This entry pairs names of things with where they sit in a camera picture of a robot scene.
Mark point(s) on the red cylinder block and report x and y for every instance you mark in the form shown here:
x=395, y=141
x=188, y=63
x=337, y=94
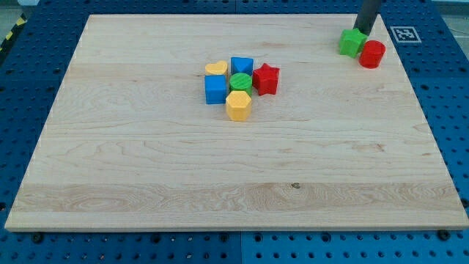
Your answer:
x=372, y=54

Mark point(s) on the yellow hexagon block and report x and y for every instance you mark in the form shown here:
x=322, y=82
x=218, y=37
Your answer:
x=238, y=105

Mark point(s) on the green cylinder block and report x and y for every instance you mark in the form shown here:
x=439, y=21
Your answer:
x=241, y=82

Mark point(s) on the blue cube block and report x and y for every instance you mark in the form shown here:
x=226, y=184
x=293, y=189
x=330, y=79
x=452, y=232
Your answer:
x=215, y=89

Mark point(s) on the red star block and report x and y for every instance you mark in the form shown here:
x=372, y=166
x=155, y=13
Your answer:
x=265, y=79

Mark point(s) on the yellow heart block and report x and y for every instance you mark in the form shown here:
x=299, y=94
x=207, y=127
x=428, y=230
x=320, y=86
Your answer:
x=217, y=68

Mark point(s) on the blue pentagon block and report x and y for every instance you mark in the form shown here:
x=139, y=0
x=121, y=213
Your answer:
x=242, y=65

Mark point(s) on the light wooden board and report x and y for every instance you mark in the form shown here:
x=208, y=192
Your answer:
x=130, y=144

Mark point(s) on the green star block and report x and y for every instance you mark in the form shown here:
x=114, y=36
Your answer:
x=351, y=42

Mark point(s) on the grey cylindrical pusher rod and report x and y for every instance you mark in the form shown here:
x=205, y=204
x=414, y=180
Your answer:
x=367, y=15

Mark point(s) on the white fiducial marker tag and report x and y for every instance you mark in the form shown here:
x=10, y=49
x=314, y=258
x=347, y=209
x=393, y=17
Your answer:
x=405, y=34

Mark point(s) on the yellow black hazard tape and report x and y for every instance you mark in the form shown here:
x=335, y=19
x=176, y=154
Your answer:
x=13, y=34

